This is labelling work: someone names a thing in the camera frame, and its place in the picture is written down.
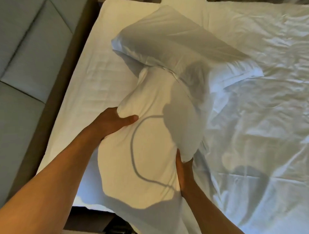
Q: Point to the person's left hand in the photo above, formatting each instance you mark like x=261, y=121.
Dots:
x=106, y=123

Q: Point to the person's right hand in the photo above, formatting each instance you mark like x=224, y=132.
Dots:
x=184, y=173

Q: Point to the person's right thumb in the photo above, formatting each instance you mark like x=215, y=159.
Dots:
x=179, y=158

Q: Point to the person's left thumb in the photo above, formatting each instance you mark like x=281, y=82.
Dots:
x=129, y=119

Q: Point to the white pillow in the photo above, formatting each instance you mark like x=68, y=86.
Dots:
x=149, y=149

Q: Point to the person's right forearm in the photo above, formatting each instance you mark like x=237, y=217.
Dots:
x=207, y=209

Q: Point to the person's left forearm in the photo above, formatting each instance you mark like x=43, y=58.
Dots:
x=48, y=183

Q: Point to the white mattress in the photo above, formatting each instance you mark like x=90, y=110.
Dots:
x=96, y=79

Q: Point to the white bed sheet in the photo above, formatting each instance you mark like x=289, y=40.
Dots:
x=256, y=120

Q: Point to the white pillowcase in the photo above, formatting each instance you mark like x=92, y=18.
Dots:
x=183, y=48

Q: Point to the grey padded headboard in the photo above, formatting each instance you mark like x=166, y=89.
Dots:
x=26, y=79

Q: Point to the brown wooden bed frame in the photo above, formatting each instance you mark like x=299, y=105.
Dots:
x=62, y=96

